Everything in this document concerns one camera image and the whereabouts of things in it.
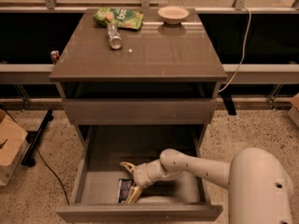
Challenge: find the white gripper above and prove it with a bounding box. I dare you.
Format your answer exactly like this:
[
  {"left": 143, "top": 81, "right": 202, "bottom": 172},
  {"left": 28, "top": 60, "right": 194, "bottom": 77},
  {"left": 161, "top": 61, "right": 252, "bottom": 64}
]
[{"left": 120, "top": 161, "right": 153, "bottom": 203}]

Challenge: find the dark blue rxbar wrapper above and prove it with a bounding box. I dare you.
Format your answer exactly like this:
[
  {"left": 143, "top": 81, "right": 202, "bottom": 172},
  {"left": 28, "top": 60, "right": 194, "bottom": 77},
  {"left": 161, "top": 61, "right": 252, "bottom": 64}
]
[{"left": 117, "top": 178, "right": 134, "bottom": 203}]

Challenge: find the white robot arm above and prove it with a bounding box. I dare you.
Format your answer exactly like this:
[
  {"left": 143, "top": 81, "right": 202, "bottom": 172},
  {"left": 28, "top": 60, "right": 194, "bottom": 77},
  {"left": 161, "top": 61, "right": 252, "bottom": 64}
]
[{"left": 120, "top": 147, "right": 293, "bottom": 224}]

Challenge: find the open grey middle drawer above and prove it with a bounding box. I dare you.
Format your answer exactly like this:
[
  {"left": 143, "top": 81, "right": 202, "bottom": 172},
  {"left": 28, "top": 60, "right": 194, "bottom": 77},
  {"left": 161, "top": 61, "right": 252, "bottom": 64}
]
[{"left": 57, "top": 125, "right": 222, "bottom": 223}]

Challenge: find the closed grey top drawer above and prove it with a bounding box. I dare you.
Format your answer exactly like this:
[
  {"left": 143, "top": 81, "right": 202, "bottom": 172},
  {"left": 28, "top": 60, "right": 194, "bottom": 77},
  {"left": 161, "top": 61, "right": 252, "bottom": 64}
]
[{"left": 62, "top": 99, "right": 217, "bottom": 125}]

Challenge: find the grey drawer cabinet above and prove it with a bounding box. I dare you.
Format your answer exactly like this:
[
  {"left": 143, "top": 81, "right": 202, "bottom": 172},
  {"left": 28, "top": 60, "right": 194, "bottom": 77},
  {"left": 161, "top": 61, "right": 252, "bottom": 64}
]
[{"left": 50, "top": 9, "right": 226, "bottom": 139}]

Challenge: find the black stand foot left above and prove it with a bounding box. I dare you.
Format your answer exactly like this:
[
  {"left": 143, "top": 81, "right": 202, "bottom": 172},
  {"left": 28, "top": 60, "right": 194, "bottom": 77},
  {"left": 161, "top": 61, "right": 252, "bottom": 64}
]
[{"left": 21, "top": 110, "right": 53, "bottom": 167}]

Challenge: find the cardboard box left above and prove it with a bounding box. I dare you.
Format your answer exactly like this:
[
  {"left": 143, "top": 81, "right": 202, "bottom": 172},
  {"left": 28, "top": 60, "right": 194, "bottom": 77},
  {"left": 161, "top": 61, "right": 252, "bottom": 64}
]
[{"left": 0, "top": 110, "right": 27, "bottom": 186}]

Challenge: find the cardboard box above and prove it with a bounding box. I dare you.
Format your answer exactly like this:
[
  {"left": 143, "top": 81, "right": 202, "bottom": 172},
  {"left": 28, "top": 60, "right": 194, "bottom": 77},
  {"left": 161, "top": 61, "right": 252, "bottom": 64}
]
[
  {"left": 288, "top": 92, "right": 299, "bottom": 127},
  {"left": 0, "top": 110, "right": 27, "bottom": 186}
]

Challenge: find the red soda can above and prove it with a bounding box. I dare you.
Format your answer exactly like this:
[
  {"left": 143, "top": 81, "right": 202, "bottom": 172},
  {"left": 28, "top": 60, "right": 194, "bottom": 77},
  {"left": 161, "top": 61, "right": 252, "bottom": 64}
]
[{"left": 50, "top": 50, "right": 60, "bottom": 64}]

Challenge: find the green snack bag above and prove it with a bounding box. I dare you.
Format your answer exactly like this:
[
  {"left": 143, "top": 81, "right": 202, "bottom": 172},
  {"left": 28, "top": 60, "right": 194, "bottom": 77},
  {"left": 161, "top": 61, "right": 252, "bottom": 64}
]
[{"left": 93, "top": 7, "right": 144, "bottom": 31}]

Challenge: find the beige ceramic bowl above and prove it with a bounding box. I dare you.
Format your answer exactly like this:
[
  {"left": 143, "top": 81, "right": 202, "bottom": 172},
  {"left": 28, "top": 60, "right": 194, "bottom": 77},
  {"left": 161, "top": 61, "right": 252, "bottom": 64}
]
[{"left": 158, "top": 6, "right": 189, "bottom": 24}]

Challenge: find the cardboard box right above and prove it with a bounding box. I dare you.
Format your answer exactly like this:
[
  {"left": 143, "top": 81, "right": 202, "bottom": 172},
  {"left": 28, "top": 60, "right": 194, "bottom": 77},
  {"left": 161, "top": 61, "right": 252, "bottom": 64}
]
[{"left": 288, "top": 92, "right": 299, "bottom": 127}]

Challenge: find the black floor cable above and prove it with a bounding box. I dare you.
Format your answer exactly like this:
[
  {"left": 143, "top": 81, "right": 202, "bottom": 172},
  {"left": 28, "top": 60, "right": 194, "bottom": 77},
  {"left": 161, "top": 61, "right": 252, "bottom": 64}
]
[{"left": 0, "top": 105, "right": 70, "bottom": 206}]

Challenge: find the black post behind cabinet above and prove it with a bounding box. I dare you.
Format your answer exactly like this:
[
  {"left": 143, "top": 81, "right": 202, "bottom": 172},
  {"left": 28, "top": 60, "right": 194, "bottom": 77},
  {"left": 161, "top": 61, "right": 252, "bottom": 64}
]
[{"left": 221, "top": 90, "right": 236, "bottom": 116}]

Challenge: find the white cable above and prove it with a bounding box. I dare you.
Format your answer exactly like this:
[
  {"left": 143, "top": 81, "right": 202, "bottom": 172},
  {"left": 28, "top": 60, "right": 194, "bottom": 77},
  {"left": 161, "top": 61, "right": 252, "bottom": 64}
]
[{"left": 218, "top": 7, "right": 252, "bottom": 94}]

